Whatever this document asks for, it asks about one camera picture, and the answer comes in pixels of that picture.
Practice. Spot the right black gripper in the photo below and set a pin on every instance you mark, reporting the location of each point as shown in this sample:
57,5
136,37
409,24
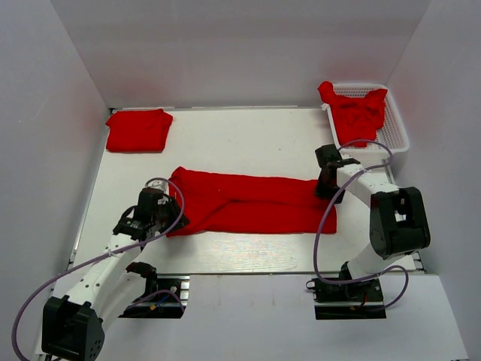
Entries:
321,191

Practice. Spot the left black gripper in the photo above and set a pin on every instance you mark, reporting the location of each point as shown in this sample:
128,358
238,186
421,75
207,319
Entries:
179,220

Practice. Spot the red t shirt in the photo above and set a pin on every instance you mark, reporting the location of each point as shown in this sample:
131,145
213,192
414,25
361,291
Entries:
246,204
138,131

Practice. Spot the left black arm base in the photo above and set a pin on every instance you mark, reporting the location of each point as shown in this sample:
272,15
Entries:
164,296

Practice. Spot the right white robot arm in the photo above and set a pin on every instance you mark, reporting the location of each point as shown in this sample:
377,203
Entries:
398,224

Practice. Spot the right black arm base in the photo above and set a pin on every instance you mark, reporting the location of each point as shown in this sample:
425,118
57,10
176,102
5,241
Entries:
361,301

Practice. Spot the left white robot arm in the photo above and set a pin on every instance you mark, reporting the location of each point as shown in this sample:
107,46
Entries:
74,325

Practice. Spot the red t shirts in basket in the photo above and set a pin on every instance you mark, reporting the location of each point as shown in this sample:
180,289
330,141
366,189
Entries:
355,118

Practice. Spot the white plastic basket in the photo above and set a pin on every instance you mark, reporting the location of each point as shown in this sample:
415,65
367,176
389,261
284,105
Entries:
392,134

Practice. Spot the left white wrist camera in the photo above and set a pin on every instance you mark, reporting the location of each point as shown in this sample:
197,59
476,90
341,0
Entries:
158,184

